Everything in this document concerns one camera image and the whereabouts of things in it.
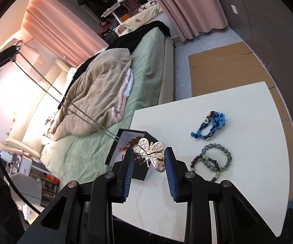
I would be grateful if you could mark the flat brown cardboard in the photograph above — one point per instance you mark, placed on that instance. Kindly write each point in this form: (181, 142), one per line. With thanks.
(236, 65)

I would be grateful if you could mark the black garment on bed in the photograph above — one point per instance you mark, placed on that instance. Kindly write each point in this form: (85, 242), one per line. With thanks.
(128, 41)

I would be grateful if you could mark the gold rhinestone butterfly brooch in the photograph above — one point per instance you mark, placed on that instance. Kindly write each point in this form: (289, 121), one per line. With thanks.
(151, 153)

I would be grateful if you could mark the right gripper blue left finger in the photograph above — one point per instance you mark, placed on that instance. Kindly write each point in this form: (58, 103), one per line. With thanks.
(82, 212)

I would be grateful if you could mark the floral bedding in background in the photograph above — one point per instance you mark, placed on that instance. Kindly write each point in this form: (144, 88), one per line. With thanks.
(146, 13)

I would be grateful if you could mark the green sheet bed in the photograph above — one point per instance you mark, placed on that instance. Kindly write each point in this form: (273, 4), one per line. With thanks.
(82, 158)

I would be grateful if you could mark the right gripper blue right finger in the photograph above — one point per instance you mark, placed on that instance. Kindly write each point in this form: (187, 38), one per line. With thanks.
(214, 208)

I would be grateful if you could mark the pink white cloth on bed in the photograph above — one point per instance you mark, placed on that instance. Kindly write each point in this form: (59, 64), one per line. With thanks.
(123, 95)

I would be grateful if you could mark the white folding table background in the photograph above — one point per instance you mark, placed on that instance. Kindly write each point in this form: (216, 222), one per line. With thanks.
(111, 10)

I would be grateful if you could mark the pink curtain by bed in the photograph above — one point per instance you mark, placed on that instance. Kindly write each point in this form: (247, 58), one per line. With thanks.
(61, 31)

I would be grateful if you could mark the white wall socket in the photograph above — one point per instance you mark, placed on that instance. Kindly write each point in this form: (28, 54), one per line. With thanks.
(234, 9)

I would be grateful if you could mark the pink curtain by wall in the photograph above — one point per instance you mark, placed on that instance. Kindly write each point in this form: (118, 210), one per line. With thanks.
(189, 18)

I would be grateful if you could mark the beige quilt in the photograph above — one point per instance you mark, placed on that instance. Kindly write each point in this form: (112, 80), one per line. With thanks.
(88, 104)

